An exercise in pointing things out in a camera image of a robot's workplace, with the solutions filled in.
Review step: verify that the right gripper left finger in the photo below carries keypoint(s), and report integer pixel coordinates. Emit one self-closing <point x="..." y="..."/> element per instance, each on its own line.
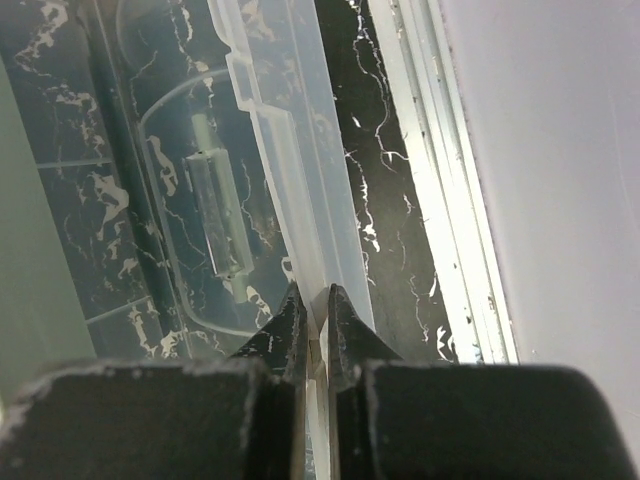
<point x="242" y="417"/>

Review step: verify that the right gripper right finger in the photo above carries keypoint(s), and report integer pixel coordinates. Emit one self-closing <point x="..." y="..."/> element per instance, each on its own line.
<point x="394" y="419"/>

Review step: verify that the clear plastic tool box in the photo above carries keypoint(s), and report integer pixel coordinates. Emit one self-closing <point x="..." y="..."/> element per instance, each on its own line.
<point x="143" y="215"/>

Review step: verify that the aluminium frame rail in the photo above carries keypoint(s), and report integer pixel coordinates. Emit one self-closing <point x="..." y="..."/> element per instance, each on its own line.
<point x="429" y="107"/>

